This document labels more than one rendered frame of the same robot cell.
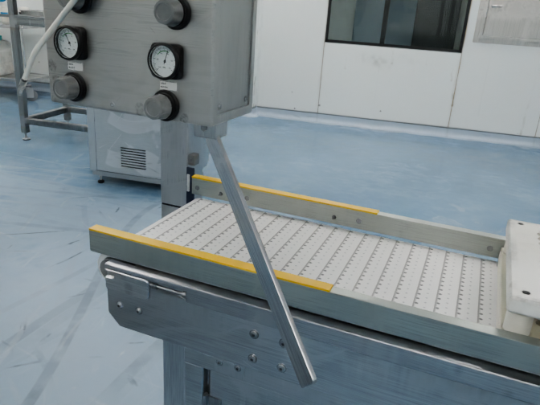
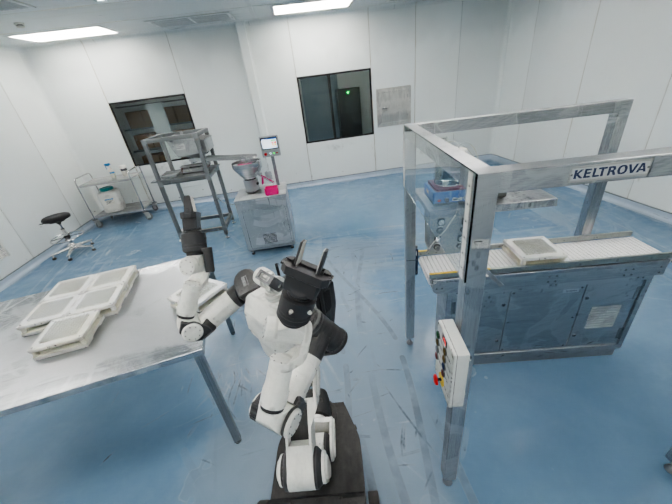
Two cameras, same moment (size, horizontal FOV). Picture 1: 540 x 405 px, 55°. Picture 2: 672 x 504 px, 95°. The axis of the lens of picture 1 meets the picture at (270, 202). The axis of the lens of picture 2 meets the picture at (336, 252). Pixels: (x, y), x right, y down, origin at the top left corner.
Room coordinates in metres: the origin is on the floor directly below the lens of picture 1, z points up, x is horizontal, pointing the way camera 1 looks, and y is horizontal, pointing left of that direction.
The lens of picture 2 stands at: (-0.60, 1.16, 1.88)
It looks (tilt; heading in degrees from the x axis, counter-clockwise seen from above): 29 degrees down; 343
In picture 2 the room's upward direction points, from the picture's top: 7 degrees counter-clockwise
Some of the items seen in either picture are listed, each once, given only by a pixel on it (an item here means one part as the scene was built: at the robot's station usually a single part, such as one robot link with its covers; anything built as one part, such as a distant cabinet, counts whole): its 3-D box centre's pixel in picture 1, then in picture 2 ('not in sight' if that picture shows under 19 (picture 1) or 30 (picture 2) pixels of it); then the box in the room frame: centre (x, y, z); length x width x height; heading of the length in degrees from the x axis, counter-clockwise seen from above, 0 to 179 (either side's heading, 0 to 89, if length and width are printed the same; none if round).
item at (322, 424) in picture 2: not in sight; (315, 440); (0.36, 1.10, 0.28); 0.21 x 0.20 x 0.13; 161
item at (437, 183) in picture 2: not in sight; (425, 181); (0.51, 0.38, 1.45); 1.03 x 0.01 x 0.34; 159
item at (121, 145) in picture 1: (151, 124); (268, 218); (3.36, 0.82, 0.38); 0.63 x 0.57 x 0.76; 77
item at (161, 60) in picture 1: (165, 61); not in sight; (0.54, 0.12, 1.09); 0.04 x 0.01 x 0.04; 69
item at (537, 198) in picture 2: not in sight; (478, 196); (0.68, -0.09, 1.24); 0.62 x 0.38 x 0.04; 69
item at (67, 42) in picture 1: (70, 42); not in sight; (0.59, 0.23, 1.10); 0.04 x 0.01 x 0.04; 69
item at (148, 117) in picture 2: not in sight; (158, 131); (6.30, 2.15, 1.43); 1.32 x 0.01 x 1.11; 77
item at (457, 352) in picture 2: not in sight; (451, 362); (0.01, 0.60, 0.96); 0.17 x 0.06 x 0.26; 159
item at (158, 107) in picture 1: (159, 102); not in sight; (0.54, 0.12, 1.05); 0.03 x 0.03 x 0.04; 69
